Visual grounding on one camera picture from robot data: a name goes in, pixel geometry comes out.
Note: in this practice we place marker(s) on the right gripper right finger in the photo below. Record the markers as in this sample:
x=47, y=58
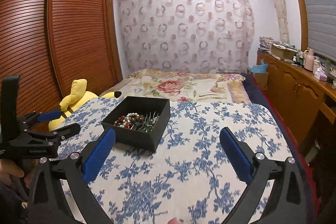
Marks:
x=287, y=200

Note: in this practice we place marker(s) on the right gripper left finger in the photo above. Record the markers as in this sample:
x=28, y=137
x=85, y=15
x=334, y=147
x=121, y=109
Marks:
x=47, y=202

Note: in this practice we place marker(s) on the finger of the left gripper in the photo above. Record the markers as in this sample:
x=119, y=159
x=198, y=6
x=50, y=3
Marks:
x=55, y=136
x=29, y=120

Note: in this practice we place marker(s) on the silver hair comb pin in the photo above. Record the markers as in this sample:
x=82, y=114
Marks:
x=147, y=124

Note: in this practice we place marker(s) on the black jewelry box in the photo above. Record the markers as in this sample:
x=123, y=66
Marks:
x=124, y=118

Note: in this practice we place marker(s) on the left hand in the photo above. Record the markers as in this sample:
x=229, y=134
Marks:
x=9, y=170

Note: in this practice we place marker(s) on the right hand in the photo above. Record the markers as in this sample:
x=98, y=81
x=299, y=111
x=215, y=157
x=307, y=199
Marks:
x=175, y=221

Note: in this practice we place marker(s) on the yellow Pikachu plush toy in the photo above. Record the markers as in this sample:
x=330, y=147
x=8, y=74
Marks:
x=70, y=103

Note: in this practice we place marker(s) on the brown louvered wardrobe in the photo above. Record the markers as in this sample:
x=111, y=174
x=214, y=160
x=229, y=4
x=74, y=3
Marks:
x=51, y=43

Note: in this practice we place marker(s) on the wooden side cabinet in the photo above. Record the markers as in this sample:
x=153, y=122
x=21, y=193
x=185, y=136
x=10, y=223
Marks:
x=297, y=95

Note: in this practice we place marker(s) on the pink tissue box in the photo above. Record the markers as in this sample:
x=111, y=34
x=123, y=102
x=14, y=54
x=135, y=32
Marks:
x=320, y=75

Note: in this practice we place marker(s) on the blue gift bag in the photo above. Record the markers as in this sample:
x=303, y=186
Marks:
x=258, y=69

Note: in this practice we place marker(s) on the floral bed blanket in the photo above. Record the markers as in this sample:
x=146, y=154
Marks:
x=183, y=87

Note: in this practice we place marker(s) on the pink thermos jug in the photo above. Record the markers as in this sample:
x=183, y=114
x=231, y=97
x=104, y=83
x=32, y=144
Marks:
x=308, y=59

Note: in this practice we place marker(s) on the cardboard box on cabinet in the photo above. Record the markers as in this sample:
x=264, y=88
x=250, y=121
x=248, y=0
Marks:
x=282, y=52

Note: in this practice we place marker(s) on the stack of folded papers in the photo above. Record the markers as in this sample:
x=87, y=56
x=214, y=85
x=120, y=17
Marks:
x=265, y=43

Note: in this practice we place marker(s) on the pink circle patterned curtain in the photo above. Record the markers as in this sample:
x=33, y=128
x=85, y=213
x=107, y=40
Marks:
x=195, y=36

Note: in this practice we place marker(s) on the grey window blind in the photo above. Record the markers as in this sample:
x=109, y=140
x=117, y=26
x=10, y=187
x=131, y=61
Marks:
x=321, y=27

